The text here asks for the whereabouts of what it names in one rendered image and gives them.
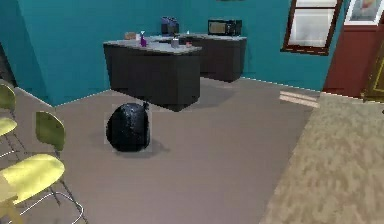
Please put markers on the purple spray bottle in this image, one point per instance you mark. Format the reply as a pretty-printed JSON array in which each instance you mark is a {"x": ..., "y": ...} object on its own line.
[{"x": 143, "y": 40}]

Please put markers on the yellow-green chair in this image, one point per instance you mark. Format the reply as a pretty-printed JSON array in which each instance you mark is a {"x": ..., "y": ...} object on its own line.
[
  {"x": 36, "y": 170},
  {"x": 6, "y": 110}
]

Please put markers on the black kitchen island counter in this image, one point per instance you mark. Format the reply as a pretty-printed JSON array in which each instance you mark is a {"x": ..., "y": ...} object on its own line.
[{"x": 156, "y": 75}]

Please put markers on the black rubbish bag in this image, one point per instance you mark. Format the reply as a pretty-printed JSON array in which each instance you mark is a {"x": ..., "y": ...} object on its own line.
[{"x": 128, "y": 128}]

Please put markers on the small red object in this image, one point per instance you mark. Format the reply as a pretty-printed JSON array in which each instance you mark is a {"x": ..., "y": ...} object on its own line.
[{"x": 188, "y": 43}]

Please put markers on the grey cup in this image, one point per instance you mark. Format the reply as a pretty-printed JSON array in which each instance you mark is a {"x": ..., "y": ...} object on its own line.
[{"x": 175, "y": 42}]

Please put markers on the black coffee machine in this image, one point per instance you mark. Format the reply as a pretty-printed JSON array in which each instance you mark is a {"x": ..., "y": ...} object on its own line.
[{"x": 170, "y": 26}]

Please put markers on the black microwave oven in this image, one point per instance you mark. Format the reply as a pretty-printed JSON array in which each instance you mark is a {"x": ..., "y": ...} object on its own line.
[{"x": 224, "y": 27}]

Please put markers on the brown bread loaf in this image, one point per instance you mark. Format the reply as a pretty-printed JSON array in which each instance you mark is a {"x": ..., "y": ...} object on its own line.
[{"x": 130, "y": 35}]

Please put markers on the brown framed window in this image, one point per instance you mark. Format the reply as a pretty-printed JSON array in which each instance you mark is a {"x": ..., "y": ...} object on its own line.
[{"x": 311, "y": 25}]

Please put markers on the white framed picture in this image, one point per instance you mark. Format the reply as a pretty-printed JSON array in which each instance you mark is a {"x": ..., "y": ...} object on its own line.
[{"x": 365, "y": 10}]

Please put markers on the black wall counter cabinet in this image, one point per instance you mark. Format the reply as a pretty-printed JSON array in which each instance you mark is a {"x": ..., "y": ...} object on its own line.
[{"x": 221, "y": 56}]

